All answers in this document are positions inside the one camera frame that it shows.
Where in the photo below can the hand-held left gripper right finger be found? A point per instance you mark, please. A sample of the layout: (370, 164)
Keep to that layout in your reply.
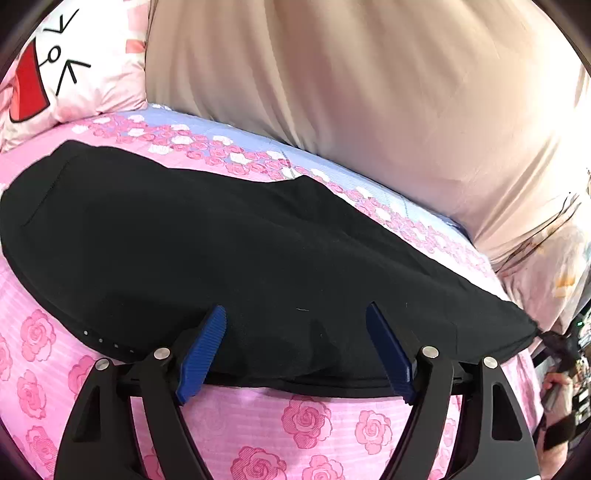
(390, 350)

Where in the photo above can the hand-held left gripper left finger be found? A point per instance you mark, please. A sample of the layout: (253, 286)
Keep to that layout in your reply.
(205, 350)

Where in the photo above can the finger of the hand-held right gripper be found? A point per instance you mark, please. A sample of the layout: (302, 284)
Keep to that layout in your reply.
(554, 342)

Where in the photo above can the black pants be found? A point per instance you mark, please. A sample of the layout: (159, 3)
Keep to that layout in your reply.
(231, 254)

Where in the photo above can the person's right hand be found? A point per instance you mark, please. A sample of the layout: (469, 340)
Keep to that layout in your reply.
(556, 401)

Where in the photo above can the pale printed quilt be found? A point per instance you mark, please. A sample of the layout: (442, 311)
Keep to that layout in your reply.
(554, 267)

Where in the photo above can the pink rose bedsheet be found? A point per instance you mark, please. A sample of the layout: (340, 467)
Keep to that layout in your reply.
(300, 429)

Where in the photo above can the beige duvet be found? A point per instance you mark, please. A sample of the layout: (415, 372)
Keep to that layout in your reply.
(369, 115)

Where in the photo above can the cartoon rabbit pillow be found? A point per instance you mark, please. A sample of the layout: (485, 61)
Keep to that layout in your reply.
(92, 92)

